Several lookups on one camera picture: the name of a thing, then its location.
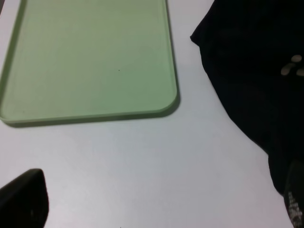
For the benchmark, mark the black short sleeve t-shirt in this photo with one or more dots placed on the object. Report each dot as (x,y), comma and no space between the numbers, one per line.
(244,45)

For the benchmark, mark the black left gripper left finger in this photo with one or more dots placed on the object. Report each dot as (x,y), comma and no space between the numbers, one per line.
(24,201)

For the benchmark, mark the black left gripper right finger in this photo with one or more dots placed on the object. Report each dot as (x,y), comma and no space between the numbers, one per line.
(294,194)

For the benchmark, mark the light green plastic tray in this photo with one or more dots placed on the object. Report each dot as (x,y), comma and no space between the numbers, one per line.
(88,60)

